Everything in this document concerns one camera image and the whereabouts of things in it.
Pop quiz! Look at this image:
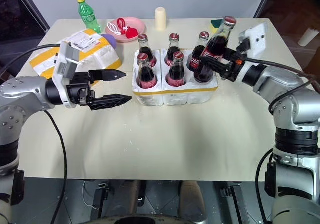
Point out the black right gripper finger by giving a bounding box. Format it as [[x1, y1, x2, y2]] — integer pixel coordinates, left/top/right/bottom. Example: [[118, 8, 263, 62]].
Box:
[[224, 47, 239, 60], [200, 55, 228, 73]]

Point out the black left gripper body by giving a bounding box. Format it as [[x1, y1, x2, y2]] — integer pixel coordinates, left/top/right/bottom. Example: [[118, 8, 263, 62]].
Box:
[[66, 71, 96, 107]]

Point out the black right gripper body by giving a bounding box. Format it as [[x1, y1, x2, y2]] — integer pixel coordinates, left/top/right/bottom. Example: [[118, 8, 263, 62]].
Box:
[[218, 54, 245, 83]]

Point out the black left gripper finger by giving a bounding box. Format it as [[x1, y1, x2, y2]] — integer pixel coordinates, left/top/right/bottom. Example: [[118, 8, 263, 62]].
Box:
[[87, 94, 133, 111], [88, 69, 127, 84]]

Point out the glass cola bottle red cap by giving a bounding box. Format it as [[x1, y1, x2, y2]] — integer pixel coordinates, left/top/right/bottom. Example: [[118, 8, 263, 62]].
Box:
[[165, 51, 187, 88], [137, 33, 158, 69], [136, 53, 159, 90], [164, 32, 181, 68], [193, 15, 237, 84], [187, 31, 211, 73]]

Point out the white foam box yellow tape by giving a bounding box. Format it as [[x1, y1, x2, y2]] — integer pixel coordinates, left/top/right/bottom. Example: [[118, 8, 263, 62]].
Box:
[[29, 28, 123, 79]]

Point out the white foam crate yellow tape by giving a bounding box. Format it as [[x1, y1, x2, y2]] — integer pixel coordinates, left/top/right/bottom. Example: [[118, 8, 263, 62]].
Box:
[[131, 48, 220, 108]]

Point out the green and yellow sponge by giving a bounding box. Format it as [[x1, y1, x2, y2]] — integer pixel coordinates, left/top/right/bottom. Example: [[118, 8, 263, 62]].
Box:
[[210, 18, 225, 34]]

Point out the purple round object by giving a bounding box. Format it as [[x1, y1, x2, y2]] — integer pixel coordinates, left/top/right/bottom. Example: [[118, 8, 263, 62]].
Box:
[[100, 33, 118, 49]]

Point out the red heart pouch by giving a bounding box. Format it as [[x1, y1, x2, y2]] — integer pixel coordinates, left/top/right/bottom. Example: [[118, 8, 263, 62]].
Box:
[[124, 26, 139, 40]]

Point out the pink plate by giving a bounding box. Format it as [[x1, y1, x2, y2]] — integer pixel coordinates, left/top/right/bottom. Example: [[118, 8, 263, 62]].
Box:
[[104, 16, 147, 44]]

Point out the green plastic bottle yellow cap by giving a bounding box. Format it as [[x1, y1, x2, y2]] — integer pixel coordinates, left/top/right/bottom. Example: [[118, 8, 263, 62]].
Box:
[[75, 0, 103, 34]]

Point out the cream plastic cup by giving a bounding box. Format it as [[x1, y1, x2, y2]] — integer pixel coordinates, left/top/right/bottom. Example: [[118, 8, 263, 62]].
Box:
[[154, 6, 168, 31]]

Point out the white paper cup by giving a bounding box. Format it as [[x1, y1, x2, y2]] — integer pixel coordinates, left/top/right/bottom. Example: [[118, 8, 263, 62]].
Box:
[[297, 27, 314, 48]]

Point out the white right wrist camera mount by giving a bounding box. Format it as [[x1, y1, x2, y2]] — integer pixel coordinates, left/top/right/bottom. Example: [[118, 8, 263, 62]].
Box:
[[238, 22, 269, 59]]

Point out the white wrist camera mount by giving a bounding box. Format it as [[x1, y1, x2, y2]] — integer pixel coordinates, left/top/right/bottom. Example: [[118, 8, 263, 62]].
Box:
[[51, 41, 81, 109], [238, 22, 269, 59]]

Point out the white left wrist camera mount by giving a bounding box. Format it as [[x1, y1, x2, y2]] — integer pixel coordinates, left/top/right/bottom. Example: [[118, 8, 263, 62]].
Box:
[[51, 41, 81, 109]]

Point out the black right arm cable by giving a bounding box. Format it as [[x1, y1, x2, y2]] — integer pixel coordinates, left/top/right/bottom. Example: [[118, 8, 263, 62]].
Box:
[[243, 55, 320, 224]]

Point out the red and white cord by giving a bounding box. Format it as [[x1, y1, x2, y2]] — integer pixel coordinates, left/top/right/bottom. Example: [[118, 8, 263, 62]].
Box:
[[107, 17, 128, 37]]

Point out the grey frame bar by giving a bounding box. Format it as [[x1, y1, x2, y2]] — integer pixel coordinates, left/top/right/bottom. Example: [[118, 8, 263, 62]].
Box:
[[14, 0, 51, 34], [253, 0, 277, 19]]

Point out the black bracket under table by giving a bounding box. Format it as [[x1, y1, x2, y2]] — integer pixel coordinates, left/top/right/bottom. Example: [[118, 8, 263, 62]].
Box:
[[220, 185, 245, 224], [92, 181, 111, 211]]

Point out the brown post under table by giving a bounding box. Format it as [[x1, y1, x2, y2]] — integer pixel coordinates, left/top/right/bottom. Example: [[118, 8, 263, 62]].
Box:
[[119, 180, 148, 218], [180, 180, 207, 221]]

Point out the thin white wire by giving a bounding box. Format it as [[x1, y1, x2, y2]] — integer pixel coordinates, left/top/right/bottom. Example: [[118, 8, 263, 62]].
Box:
[[81, 182, 99, 211]]

